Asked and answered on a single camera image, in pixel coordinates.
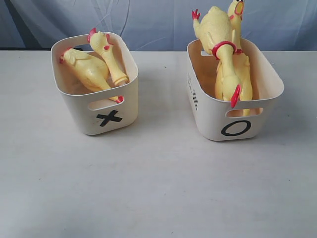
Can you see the large yellow rubber chicken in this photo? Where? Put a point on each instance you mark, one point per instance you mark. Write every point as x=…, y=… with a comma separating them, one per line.
x=90, y=70

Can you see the white bin marked O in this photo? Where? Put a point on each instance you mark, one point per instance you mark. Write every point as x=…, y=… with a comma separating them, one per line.
x=215, y=119

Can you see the long yellow rubber chicken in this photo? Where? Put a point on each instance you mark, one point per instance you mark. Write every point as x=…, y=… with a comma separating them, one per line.
x=217, y=38

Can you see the slim yellow rubber chicken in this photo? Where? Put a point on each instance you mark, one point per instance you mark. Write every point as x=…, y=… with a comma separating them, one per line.
x=101, y=44

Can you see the small yellow rubber chicken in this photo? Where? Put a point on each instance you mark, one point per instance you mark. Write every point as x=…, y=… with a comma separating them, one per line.
x=240, y=59

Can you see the white bin marked X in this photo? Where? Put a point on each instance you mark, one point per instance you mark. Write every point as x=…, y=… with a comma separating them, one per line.
x=97, y=112

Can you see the blue-grey backdrop curtain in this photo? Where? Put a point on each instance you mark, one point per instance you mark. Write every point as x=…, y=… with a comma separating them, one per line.
x=154, y=25

